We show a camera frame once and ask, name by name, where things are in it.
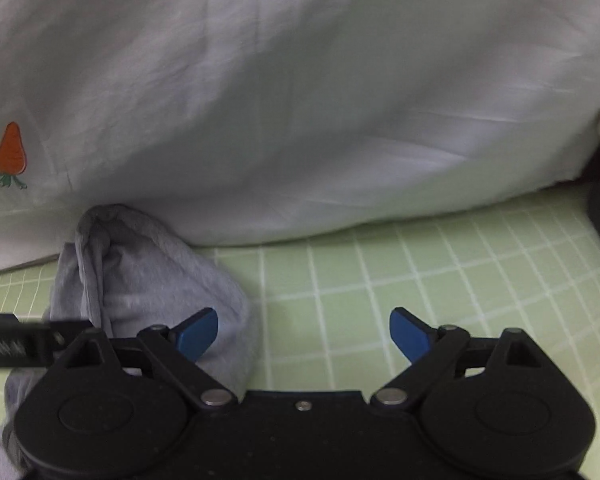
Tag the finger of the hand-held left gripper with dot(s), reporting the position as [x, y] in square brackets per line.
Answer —
[70, 334]

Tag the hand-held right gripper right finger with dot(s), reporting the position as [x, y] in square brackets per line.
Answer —
[408, 336]

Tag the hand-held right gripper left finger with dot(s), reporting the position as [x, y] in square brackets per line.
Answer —
[200, 336]

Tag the grey long-sleeved garment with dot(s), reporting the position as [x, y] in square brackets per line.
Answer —
[145, 280]

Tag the green checked bed sheet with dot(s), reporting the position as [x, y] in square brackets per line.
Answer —
[355, 285]

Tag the white blanket with carrot print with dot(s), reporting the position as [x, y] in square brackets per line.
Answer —
[280, 110]

